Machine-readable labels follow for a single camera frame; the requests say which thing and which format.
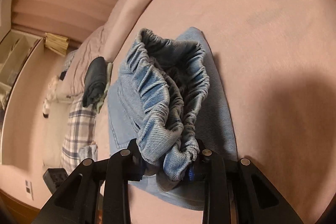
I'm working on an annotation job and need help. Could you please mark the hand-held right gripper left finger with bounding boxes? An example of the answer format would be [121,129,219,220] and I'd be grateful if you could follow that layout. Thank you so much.
[39,139,147,224]

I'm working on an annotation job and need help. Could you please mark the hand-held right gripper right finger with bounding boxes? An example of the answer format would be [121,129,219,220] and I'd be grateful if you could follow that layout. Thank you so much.
[184,139,298,224]

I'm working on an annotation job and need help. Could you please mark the light blue denim pants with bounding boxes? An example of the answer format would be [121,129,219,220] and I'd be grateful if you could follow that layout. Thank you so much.
[107,27,238,211]

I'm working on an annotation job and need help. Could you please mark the large plaid pillow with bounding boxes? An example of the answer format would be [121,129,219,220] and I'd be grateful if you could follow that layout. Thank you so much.
[60,99,99,174]

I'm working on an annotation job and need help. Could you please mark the dark folded jeans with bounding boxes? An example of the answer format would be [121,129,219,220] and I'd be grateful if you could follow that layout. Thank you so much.
[82,56,109,108]

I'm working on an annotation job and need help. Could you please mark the light green folded cloth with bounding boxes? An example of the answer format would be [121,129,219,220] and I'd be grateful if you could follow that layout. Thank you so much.
[96,62,114,113]

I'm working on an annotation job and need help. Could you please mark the white plush toy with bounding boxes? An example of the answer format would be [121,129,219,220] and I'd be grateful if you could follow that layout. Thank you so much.
[42,76,62,118]

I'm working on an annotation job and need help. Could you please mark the small white panel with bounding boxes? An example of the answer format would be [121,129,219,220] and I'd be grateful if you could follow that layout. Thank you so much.
[25,180,34,201]

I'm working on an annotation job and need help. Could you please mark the small plaid pillow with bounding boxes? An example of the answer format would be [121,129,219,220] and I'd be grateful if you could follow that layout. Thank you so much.
[63,49,79,72]

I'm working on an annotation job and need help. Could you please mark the pink duvet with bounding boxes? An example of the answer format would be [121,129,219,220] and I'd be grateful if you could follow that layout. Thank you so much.
[63,0,200,98]

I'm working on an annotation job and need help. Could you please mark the yellow tassel fringe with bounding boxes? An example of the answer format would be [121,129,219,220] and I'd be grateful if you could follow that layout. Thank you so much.
[43,32,70,57]

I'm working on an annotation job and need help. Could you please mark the pink curtain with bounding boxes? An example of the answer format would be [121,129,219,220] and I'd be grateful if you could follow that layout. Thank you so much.
[10,0,124,44]

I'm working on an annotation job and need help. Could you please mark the white wall shelf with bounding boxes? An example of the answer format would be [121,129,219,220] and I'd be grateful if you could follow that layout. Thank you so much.
[0,30,45,109]

